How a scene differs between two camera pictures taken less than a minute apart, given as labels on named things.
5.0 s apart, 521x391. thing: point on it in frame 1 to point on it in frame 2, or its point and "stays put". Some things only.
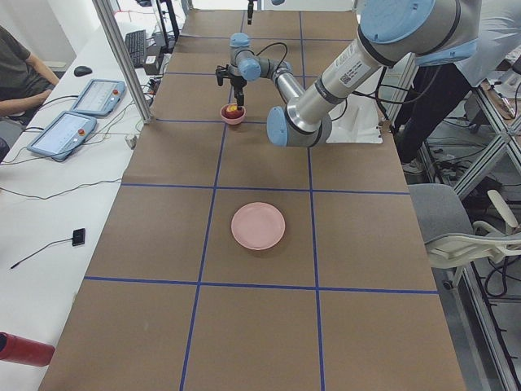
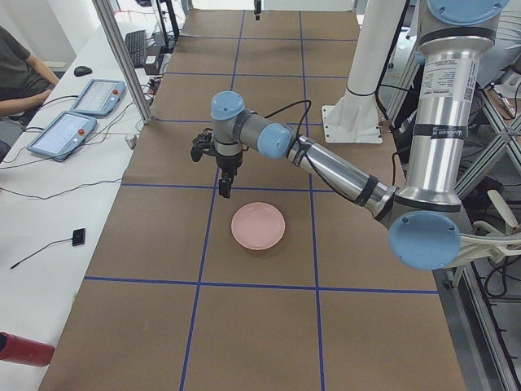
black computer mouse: (81, 71) stays put
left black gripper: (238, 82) to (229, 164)
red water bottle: (24, 351) stays put
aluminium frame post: (124, 58) stays put
